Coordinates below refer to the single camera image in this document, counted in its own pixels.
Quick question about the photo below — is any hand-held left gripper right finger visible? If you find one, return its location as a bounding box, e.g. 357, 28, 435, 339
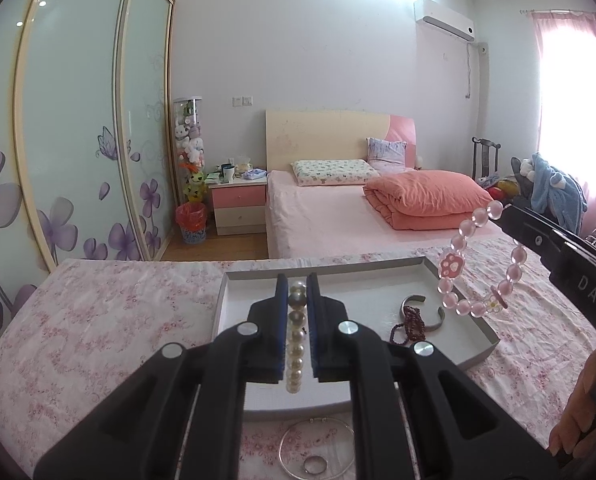
305, 273, 562, 480

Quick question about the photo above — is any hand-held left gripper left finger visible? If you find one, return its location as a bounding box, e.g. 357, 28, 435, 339
33, 273, 289, 480

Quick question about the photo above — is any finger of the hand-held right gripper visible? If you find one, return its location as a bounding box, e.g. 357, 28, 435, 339
499, 203, 570, 262

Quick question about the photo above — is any white pearl bracelet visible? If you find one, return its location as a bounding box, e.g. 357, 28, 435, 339
285, 282, 310, 395

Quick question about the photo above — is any grey cardboard box tray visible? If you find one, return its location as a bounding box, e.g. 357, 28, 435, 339
212, 256, 502, 415

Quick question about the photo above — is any pink crystal bead bracelet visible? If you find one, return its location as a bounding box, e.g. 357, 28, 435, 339
437, 200, 529, 319

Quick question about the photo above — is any red bead bracelet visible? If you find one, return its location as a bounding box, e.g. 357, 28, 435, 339
390, 305, 430, 346

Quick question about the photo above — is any silver cuff bangle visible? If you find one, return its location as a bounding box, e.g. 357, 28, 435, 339
400, 293, 447, 334

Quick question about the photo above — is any person's right hand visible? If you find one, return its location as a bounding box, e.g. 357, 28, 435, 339
550, 342, 596, 466

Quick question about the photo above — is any blue plush clothing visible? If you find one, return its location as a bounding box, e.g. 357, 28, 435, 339
520, 152, 589, 237

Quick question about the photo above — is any dark wooden chair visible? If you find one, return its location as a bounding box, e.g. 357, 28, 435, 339
471, 137, 502, 182

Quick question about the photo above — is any folded salmon quilt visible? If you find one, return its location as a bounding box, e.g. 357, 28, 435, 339
362, 170, 492, 231

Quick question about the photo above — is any pink bed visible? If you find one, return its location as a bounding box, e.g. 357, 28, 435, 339
265, 167, 505, 261

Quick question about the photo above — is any pink and white nightstand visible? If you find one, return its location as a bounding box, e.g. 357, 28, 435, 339
207, 174, 269, 236

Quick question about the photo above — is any red lined trash bin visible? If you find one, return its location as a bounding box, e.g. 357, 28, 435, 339
175, 203, 209, 245

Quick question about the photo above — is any purple print pillow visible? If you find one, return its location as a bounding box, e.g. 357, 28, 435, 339
367, 137, 408, 169

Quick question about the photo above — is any floral print pillow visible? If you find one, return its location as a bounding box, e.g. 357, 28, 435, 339
291, 159, 382, 187

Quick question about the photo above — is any pink floral tablecloth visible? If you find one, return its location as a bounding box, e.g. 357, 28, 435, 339
0, 234, 596, 480

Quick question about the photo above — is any cream and pink headboard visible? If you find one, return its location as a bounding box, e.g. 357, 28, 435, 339
265, 108, 418, 172

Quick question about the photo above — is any plush toy display tube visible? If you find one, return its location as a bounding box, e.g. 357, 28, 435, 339
172, 97, 207, 206

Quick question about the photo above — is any white air conditioner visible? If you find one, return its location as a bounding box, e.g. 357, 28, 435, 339
413, 0, 477, 43

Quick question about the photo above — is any flower print sliding wardrobe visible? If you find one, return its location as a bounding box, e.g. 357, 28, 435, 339
0, 0, 177, 366

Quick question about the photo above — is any silver neck ring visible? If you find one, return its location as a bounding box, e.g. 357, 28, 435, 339
278, 417, 355, 476

